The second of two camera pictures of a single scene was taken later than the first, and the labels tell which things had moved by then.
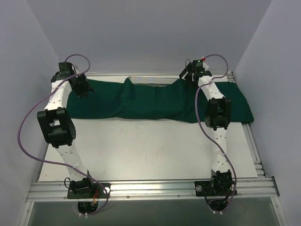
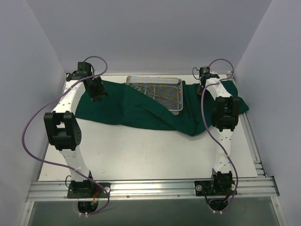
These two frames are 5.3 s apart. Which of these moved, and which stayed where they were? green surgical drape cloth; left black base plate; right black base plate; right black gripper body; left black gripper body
Moved: green surgical drape cloth; left black gripper body; right black gripper body
Stayed: left black base plate; right black base plate
